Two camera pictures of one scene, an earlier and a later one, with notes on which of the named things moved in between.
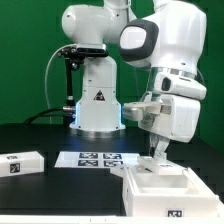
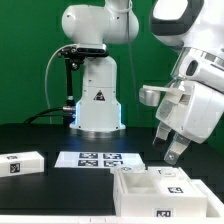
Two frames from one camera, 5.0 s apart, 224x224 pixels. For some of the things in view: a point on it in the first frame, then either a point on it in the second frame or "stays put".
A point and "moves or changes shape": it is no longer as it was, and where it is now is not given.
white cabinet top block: x=21 y=164 stays put
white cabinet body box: x=147 y=194 moves or changes shape
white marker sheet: x=75 y=159 stays put
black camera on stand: x=74 y=56 stays put
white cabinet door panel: x=147 y=166 to x=172 y=181
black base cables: x=67 y=113 stays put
